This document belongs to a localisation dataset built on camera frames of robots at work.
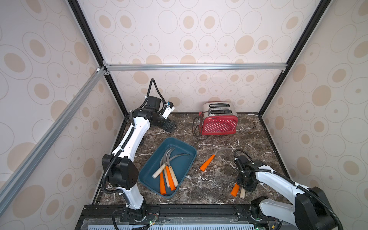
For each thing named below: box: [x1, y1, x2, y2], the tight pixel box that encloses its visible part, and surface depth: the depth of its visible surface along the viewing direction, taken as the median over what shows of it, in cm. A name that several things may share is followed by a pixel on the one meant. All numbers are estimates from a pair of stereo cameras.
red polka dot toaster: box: [198, 101, 239, 136], surface depth 100 cm
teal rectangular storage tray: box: [138, 137, 197, 199], surface depth 93 cm
